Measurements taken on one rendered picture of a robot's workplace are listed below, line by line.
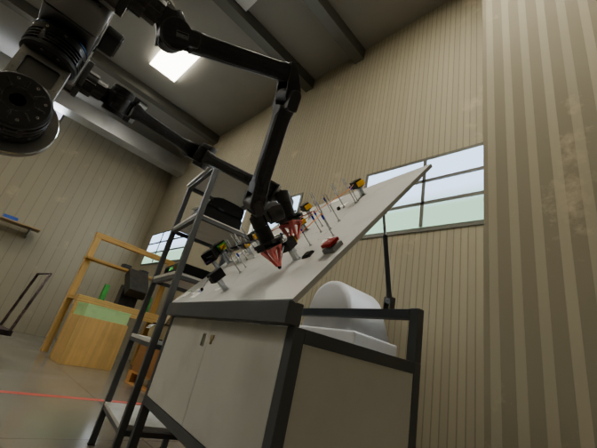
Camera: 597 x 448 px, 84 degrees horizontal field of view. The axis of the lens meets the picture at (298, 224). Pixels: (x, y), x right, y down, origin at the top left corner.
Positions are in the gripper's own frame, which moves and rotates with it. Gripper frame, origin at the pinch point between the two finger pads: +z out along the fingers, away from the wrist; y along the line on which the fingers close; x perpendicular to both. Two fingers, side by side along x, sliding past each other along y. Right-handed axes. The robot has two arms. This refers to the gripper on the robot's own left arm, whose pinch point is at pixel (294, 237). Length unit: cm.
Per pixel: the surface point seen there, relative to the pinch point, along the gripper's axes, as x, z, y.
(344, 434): 21, 63, -16
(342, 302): -155, 47, 90
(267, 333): 29.1, 29.9, -3.1
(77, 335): -71, 9, 503
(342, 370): 17, 46, -18
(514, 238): -177, 29, -52
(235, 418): 39, 51, 8
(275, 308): 31.2, 22.5, -11.3
